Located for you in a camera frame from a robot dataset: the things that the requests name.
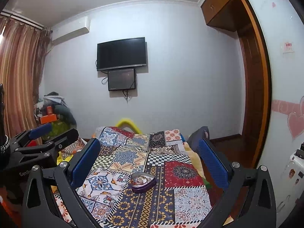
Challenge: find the purple heart jewelry box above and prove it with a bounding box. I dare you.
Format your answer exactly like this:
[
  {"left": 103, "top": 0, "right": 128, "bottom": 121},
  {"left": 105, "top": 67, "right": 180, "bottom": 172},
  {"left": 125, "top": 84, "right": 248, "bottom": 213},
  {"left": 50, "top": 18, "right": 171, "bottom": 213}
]
[{"left": 130, "top": 172, "right": 157, "bottom": 194}]

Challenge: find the pile of clothes and boxes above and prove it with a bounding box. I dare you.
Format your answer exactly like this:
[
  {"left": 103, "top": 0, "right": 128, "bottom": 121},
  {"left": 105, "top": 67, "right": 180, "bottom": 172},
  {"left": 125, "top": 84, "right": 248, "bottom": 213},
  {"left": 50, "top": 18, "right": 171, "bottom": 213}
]
[{"left": 34, "top": 92, "right": 77, "bottom": 142}]

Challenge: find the yellow garment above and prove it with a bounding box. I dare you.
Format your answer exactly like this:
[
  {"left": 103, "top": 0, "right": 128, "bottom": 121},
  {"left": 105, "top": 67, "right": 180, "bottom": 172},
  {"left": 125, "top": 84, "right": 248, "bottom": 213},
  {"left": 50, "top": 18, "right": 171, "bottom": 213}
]
[{"left": 57, "top": 152, "right": 73, "bottom": 165}]

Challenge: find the white suitcase with stickers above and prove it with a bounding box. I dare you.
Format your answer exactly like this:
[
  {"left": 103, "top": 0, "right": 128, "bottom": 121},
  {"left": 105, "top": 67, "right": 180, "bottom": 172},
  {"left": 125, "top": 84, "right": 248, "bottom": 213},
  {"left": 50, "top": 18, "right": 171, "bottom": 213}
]
[{"left": 276, "top": 144, "right": 304, "bottom": 226}]

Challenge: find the striped brown pillow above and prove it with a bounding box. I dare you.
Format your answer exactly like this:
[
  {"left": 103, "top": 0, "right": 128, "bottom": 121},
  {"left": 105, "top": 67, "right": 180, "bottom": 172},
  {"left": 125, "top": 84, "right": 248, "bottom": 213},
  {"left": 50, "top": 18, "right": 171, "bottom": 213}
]
[{"left": 60, "top": 137, "right": 87, "bottom": 157}]

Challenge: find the yellow curved object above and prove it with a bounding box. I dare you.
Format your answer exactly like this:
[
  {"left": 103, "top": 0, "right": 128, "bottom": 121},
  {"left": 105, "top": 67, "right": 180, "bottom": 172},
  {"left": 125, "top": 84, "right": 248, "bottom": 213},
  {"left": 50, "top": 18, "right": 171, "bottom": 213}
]
[{"left": 115, "top": 118, "right": 142, "bottom": 134}]

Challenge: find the striped brown curtain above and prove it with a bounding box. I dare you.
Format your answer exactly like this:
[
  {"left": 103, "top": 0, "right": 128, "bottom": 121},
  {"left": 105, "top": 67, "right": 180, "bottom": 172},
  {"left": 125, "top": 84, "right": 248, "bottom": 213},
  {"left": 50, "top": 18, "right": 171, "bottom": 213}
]
[{"left": 1, "top": 15, "right": 51, "bottom": 138}]

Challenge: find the dark blue bag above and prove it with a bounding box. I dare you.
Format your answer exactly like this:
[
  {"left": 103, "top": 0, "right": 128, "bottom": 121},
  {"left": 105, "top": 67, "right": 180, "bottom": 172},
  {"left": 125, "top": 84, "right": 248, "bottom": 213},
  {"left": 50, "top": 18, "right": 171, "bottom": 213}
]
[{"left": 187, "top": 126, "right": 210, "bottom": 154}]

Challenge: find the colourful patchwork bedspread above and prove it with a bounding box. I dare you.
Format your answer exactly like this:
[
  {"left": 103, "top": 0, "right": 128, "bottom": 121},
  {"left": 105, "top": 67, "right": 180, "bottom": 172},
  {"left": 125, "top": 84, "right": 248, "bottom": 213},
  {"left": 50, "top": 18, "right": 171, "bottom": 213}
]
[{"left": 53, "top": 126, "right": 236, "bottom": 228}]

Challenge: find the brown wooden door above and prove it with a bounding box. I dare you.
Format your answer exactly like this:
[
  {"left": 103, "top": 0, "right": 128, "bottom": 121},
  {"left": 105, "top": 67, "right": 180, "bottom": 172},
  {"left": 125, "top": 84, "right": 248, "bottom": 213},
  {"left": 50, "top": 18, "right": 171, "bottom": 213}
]
[{"left": 237, "top": 23, "right": 271, "bottom": 168}]

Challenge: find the white air conditioner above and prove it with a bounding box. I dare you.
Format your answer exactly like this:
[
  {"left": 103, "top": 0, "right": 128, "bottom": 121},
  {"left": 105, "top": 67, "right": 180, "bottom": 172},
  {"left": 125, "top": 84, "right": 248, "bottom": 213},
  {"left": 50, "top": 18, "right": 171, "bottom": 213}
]
[{"left": 52, "top": 17, "right": 91, "bottom": 44}]

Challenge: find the white wardrobe with hearts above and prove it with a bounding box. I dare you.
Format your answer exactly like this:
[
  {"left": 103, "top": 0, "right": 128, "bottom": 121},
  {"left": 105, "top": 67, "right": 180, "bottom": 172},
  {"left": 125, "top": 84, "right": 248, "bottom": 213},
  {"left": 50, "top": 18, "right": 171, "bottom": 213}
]
[{"left": 245, "top": 0, "right": 304, "bottom": 219}]

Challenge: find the brown wooden overhead cabinet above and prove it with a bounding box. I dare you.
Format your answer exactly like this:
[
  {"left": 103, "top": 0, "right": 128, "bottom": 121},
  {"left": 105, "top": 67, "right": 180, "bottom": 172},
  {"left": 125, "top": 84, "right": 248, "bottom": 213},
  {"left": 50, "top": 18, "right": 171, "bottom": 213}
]
[{"left": 201, "top": 0, "right": 251, "bottom": 32}]

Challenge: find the small black wall monitor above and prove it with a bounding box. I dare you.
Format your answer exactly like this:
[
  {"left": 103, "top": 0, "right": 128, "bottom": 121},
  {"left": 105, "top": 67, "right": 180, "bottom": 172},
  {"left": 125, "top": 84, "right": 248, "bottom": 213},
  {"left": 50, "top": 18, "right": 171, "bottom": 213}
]
[{"left": 108, "top": 68, "right": 137, "bottom": 91}]

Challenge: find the large black wall television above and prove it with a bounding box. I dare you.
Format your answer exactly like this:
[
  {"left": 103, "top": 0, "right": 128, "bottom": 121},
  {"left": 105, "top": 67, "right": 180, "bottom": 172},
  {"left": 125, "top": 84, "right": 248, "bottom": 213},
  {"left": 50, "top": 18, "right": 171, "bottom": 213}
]
[{"left": 96, "top": 37, "right": 147, "bottom": 71}]

